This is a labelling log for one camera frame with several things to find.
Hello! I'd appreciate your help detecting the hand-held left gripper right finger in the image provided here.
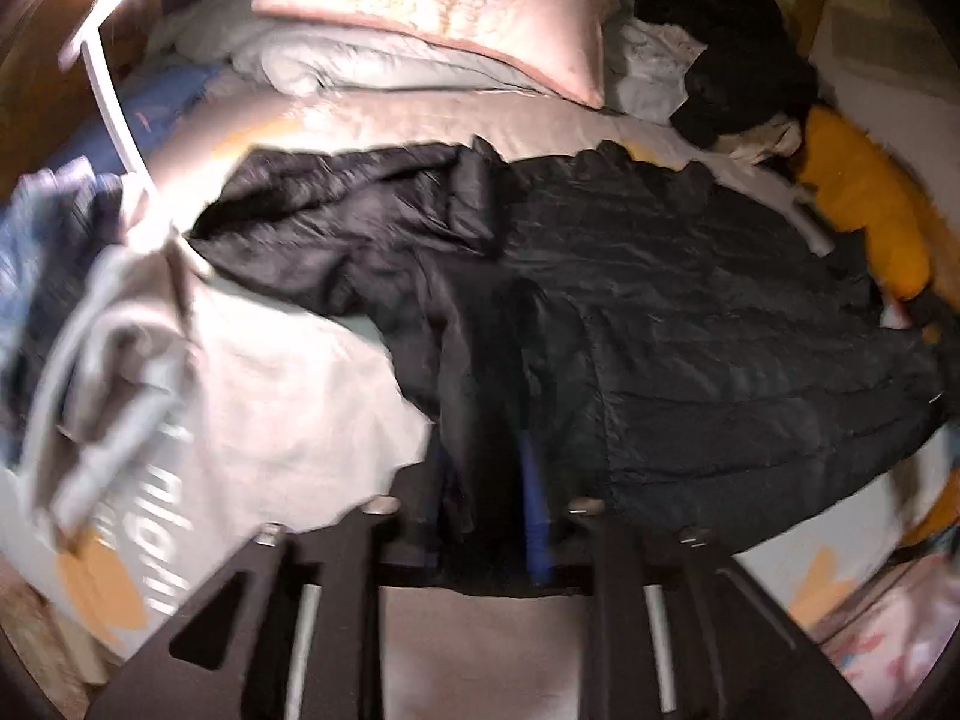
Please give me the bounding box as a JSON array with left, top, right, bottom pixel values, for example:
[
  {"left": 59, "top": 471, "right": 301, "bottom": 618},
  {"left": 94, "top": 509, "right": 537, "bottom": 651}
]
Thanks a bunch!
[{"left": 517, "top": 435, "right": 875, "bottom": 720}]

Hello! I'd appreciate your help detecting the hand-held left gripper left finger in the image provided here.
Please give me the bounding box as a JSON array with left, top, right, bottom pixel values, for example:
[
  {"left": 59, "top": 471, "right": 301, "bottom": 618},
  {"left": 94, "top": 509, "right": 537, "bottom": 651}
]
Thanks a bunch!
[{"left": 86, "top": 457, "right": 455, "bottom": 720}]

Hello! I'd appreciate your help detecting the black puffer jacket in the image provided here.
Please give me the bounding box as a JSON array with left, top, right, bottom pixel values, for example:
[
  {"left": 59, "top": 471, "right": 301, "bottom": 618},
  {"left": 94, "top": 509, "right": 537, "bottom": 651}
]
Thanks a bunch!
[{"left": 184, "top": 136, "right": 950, "bottom": 597}]

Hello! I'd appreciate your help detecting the grey printed sweatshirt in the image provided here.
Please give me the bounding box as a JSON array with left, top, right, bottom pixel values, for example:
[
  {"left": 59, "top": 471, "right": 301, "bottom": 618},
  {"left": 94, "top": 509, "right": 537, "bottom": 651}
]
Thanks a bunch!
[{"left": 13, "top": 236, "right": 437, "bottom": 662}]

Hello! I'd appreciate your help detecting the pink floral blanket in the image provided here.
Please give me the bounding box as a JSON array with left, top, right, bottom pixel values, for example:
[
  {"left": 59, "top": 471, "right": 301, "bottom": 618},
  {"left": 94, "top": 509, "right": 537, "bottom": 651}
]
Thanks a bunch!
[{"left": 816, "top": 553, "right": 955, "bottom": 720}]

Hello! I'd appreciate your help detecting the beige bed sheet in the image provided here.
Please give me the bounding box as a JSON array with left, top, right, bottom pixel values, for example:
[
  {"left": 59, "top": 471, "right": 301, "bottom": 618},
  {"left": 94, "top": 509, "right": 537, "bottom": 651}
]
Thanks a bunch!
[{"left": 0, "top": 81, "right": 960, "bottom": 720}]

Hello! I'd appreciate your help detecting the cream crumpled cloth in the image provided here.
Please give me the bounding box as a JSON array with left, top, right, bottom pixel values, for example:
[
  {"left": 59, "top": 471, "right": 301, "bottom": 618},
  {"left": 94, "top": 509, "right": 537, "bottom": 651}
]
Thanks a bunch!
[{"left": 711, "top": 114, "right": 805, "bottom": 166}]

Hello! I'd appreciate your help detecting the yellow cushion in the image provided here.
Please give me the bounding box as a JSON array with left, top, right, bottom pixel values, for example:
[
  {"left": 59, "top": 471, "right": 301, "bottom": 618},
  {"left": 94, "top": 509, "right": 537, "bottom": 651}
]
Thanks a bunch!
[{"left": 793, "top": 105, "right": 936, "bottom": 302}]

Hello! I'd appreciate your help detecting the blue denim garment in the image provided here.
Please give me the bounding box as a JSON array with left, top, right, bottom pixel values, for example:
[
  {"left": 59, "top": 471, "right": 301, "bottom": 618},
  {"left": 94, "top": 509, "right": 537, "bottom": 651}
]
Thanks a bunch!
[{"left": 0, "top": 163, "right": 127, "bottom": 410}]

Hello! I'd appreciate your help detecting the white duvet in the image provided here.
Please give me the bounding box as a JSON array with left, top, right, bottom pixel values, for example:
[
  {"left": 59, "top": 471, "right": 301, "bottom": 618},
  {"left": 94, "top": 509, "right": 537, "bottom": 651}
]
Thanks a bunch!
[{"left": 161, "top": 0, "right": 707, "bottom": 126}]

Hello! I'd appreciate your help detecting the black clothing pile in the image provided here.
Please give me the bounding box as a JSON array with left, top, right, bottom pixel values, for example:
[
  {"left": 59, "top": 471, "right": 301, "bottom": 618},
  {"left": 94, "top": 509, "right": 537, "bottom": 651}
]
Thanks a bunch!
[{"left": 574, "top": 0, "right": 820, "bottom": 151}]

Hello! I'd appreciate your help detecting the pink pillow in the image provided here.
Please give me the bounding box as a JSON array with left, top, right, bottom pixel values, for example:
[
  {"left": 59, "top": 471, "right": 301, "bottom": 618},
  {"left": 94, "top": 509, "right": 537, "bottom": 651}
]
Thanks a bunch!
[{"left": 251, "top": 0, "right": 620, "bottom": 110}]

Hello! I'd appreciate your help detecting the white plastic rod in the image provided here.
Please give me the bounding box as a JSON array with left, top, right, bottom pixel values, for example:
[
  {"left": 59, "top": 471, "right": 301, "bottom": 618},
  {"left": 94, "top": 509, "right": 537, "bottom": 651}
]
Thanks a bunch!
[{"left": 58, "top": 15, "right": 162, "bottom": 202}]

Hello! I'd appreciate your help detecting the dark wooden headboard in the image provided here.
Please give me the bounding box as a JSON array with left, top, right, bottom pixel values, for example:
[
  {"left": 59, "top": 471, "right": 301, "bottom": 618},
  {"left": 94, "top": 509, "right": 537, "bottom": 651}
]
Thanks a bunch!
[{"left": 0, "top": 0, "right": 188, "bottom": 192}]

